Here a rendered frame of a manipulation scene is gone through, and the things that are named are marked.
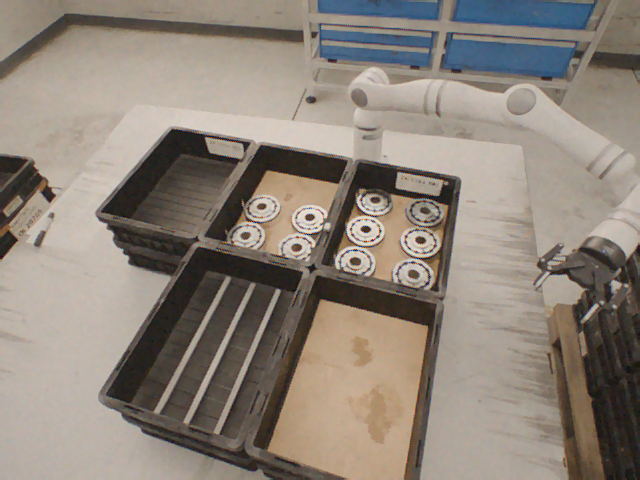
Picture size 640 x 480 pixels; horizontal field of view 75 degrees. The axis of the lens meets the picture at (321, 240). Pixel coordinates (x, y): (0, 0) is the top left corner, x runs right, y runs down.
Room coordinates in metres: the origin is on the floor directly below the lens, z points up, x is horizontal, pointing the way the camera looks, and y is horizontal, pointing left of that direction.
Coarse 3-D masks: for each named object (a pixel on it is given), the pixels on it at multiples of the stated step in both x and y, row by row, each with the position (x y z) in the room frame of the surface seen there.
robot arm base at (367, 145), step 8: (360, 136) 1.04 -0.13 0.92; (368, 136) 1.03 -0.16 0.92; (376, 136) 1.03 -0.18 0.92; (360, 144) 1.04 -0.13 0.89; (368, 144) 1.03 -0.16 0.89; (376, 144) 1.03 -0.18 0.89; (360, 152) 1.04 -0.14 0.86; (368, 152) 1.03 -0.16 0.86; (376, 152) 1.03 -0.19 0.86; (376, 160) 1.04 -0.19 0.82
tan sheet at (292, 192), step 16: (272, 176) 0.97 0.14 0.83; (288, 176) 0.97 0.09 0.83; (256, 192) 0.90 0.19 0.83; (272, 192) 0.90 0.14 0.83; (288, 192) 0.90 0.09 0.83; (304, 192) 0.89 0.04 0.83; (320, 192) 0.89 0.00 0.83; (288, 208) 0.83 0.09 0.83; (288, 224) 0.77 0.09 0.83; (272, 240) 0.71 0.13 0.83
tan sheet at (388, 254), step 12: (360, 192) 0.88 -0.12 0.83; (396, 204) 0.83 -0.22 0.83; (408, 204) 0.83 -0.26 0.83; (396, 216) 0.78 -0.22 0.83; (444, 216) 0.78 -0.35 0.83; (384, 228) 0.74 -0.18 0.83; (396, 228) 0.74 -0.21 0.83; (408, 228) 0.74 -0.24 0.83; (384, 240) 0.70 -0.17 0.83; (396, 240) 0.70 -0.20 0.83; (372, 252) 0.66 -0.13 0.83; (384, 252) 0.66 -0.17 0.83; (396, 252) 0.66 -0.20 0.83; (384, 264) 0.62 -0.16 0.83; (396, 264) 0.62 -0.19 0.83; (432, 264) 0.61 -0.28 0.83; (384, 276) 0.58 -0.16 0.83
